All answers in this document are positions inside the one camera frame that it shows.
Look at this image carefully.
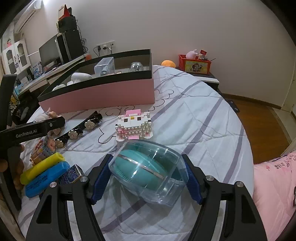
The white air conditioner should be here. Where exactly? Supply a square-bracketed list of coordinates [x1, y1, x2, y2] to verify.
[14, 0, 43, 32]

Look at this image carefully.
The teal brush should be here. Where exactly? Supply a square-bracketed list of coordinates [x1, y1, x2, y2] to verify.
[108, 139, 189, 206]

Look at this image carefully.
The blue box on desk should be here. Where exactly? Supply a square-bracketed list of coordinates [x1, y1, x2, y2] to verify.
[32, 62, 43, 78]

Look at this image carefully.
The colourful crayon pack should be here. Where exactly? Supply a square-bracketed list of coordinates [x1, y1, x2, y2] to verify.
[30, 136, 56, 165]

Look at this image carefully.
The black and white nightstand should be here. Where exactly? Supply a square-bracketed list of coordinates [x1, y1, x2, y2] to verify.
[176, 66, 220, 91]

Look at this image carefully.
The black speaker box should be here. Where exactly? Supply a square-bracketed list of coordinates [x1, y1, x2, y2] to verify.
[57, 16, 78, 33]

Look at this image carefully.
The black metal bracket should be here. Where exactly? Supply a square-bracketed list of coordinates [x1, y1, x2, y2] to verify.
[225, 98, 240, 113]

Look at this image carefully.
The white wall power outlet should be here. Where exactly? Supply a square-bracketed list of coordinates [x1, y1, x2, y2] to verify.
[97, 41, 115, 50]

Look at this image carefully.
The pink printed pillow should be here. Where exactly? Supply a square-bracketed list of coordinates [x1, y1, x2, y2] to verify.
[253, 150, 296, 241]

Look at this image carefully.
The blue highlighter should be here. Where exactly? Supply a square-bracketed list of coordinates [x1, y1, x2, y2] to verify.
[25, 161, 70, 198]

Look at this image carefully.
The white glass door cabinet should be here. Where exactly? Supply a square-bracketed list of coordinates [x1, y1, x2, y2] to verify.
[1, 38, 30, 75]

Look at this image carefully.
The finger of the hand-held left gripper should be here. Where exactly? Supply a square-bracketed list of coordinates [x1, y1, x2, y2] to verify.
[0, 74, 17, 130]
[0, 116, 66, 149]

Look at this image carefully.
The yellow highlighter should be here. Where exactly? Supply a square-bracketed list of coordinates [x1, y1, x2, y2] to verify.
[20, 152, 65, 185]

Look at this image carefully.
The white desk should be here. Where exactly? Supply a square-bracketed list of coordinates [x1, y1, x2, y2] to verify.
[14, 54, 87, 98]

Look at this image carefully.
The black flower hair clip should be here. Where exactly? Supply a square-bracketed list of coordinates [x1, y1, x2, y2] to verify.
[55, 111, 103, 147]

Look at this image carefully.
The person's left hand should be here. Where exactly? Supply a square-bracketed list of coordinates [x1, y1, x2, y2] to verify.
[13, 144, 25, 187]

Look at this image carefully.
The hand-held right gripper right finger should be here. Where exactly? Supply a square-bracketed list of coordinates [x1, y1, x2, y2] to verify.
[181, 154, 270, 241]

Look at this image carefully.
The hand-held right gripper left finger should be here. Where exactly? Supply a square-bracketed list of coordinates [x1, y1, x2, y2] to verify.
[24, 154, 114, 241]

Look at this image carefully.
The black office chair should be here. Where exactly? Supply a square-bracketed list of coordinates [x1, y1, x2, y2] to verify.
[9, 93, 40, 126]

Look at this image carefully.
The blue labelled metallic box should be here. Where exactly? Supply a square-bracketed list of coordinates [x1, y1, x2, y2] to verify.
[58, 164, 87, 186]

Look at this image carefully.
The black computer tower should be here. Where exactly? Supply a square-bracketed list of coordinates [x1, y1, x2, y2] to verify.
[57, 29, 84, 63]

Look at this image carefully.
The red printed crate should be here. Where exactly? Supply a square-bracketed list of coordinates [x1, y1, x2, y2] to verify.
[178, 54, 213, 75]

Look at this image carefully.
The pink box with black rim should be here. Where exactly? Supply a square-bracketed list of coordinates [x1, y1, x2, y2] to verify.
[37, 49, 155, 120]

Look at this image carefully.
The white wardrobe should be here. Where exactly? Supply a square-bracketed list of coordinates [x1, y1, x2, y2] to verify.
[272, 88, 296, 158]

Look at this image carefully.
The clear plastic pen case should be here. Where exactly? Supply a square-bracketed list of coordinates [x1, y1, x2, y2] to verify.
[94, 57, 115, 76]

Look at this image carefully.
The white cat brick figure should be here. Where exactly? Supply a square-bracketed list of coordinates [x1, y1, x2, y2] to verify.
[115, 109, 153, 143]

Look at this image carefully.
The black computer monitor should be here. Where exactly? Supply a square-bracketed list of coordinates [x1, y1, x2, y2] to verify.
[39, 37, 61, 69]

